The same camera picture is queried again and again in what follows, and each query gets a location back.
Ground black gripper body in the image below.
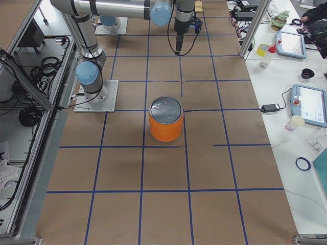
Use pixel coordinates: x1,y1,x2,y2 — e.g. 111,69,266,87
175,33,184,53

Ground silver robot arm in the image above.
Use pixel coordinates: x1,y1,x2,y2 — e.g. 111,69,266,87
51,1,202,112
99,15,121,30

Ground wooden cup stand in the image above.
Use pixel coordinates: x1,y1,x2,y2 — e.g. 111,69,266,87
195,1,203,12

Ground pale plastic cup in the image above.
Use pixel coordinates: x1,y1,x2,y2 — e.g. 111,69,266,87
285,115,305,131

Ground black power brick far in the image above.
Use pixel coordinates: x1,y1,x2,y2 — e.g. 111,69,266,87
232,11,255,21

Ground yellow tape roll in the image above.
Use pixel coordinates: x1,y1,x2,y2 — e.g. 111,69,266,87
256,43,269,57

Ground orange can with silver lid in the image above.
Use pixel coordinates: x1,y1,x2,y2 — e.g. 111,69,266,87
149,96,183,142

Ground clear bottle red cap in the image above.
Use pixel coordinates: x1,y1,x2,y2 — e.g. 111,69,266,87
259,43,277,68

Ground green tea jar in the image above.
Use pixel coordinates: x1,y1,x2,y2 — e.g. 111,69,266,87
271,11,289,31

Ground far teach pendant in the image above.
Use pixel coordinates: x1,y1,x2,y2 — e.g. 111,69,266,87
275,31,307,59

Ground teach pendant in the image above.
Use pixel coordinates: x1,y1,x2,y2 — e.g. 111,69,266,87
290,84,326,128
275,31,307,59

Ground black power adapter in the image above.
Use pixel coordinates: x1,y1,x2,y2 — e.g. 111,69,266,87
260,104,281,113

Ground black round object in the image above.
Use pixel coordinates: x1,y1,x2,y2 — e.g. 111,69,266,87
301,68,315,79

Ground seated person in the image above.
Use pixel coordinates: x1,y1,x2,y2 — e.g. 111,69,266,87
300,2,326,48

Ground near teach pendant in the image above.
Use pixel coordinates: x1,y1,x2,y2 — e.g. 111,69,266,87
290,84,326,128

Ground teal box corner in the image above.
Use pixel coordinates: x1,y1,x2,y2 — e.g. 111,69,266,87
313,149,327,194

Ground black camera cable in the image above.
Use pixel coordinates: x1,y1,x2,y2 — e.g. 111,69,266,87
167,7,202,57

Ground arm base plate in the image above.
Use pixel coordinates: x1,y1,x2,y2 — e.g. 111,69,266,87
95,15,128,36
74,80,119,113

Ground aluminium frame post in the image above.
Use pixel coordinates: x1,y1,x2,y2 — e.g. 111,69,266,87
238,0,271,58

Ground aluminium frame rail left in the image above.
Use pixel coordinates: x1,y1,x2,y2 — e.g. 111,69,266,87
1,1,74,239

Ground black cable coil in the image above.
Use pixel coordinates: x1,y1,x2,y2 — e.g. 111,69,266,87
18,106,42,128

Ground blue tape ring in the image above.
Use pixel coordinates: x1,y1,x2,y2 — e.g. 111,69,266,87
295,157,311,172

